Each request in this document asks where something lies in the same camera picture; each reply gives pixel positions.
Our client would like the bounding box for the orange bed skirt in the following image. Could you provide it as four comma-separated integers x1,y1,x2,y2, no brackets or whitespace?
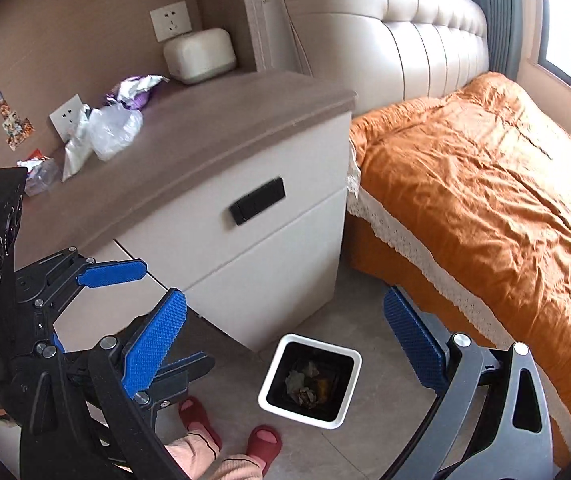
344,212,571,471

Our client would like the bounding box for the white nightstand with brown top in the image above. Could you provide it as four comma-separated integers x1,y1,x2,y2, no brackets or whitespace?
13,70,357,356

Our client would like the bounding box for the black drawer handle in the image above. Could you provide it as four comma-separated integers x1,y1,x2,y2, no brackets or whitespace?
230,177,286,226

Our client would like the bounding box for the crumpled grey paper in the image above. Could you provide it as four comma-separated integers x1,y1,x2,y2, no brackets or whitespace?
284,362,322,407

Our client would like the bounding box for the white wall panel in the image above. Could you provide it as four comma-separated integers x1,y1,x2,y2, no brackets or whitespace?
238,0,312,75

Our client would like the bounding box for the clear plastic piece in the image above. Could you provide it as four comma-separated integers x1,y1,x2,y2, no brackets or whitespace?
24,158,62,197

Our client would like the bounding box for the clear plastic bag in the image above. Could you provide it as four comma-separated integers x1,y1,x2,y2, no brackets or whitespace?
86,102,144,162

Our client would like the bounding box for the person's right leg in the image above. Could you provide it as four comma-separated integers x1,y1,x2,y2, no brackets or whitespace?
200,452,267,480

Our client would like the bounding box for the cream rounded box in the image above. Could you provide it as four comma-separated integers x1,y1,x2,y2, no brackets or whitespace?
162,27,238,85

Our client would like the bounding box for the white square trash bin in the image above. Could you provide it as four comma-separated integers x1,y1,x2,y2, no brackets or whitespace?
258,333,363,430

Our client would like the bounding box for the purple foil wrapper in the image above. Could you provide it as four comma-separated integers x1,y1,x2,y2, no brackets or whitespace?
104,74,171,111

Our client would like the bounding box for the white wall socket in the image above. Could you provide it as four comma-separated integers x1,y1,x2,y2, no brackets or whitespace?
48,94,89,140
149,1,192,43

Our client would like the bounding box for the red and white wrapper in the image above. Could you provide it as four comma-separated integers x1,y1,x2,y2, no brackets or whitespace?
16,149,57,172

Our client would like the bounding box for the dark red slipper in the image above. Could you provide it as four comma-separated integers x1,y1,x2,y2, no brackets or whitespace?
178,395,223,454
246,424,283,476

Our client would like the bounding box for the grey green curtain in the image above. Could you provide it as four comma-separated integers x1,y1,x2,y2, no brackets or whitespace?
469,0,537,82

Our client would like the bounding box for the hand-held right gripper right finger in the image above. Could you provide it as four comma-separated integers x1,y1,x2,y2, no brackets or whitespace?
383,286,555,480

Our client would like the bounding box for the cream padded headboard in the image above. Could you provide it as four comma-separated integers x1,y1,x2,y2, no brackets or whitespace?
284,0,491,119

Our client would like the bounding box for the person's leg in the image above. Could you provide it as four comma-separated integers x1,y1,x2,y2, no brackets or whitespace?
164,430,217,480
200,452,267,480

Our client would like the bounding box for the silver foil wrapper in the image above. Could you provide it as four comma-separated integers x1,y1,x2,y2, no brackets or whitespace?
61,105,92,182

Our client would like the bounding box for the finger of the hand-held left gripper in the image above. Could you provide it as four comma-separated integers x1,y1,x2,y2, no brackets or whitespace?
16,247,147,321
153,351,215,407

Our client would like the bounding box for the orange blanket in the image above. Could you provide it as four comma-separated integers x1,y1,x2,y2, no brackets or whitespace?
349,71,571,426

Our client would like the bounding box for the person's left leg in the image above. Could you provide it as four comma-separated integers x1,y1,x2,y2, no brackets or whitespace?
164,430,217,480

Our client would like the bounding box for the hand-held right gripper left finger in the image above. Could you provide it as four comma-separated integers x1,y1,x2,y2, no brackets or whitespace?
20,287,189,480

